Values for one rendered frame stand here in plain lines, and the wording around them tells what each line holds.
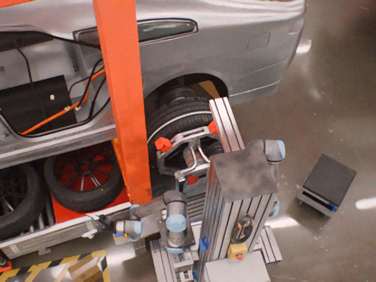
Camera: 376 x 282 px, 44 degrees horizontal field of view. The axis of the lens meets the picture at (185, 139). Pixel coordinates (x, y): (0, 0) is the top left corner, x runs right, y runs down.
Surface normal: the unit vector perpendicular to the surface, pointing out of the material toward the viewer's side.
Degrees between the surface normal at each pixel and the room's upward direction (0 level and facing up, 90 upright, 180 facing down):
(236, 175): 0
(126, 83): 90
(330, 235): 0
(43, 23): 40
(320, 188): 0
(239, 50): 90
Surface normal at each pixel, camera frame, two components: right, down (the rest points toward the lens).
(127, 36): 0.34, 0.80
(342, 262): 0.03, -0.54
